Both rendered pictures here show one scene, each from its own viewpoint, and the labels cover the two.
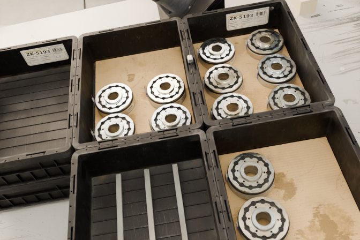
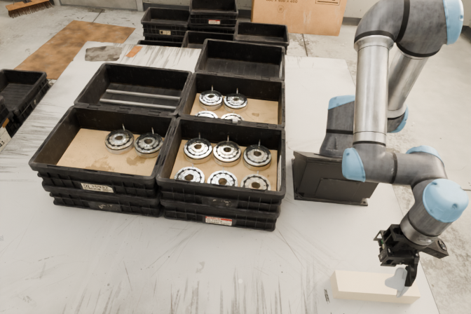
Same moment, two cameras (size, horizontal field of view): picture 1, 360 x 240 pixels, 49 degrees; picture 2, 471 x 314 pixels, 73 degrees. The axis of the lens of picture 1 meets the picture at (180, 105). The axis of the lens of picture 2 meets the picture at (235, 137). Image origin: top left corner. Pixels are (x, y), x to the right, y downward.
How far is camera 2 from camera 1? 1.19 m
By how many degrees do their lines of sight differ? 58
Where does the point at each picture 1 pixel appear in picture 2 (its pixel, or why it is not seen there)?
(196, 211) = not seen: hidden behind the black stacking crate
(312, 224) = (106, 163)
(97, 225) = (162, 90)
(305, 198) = (122, 166)
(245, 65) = (240, 173)
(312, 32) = (298, 277)
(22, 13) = (460, 144)
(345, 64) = (245, 287)
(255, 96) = (207, 169)
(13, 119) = (243, 69)
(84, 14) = not seen: hidden behind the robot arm
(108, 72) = (265, 106)
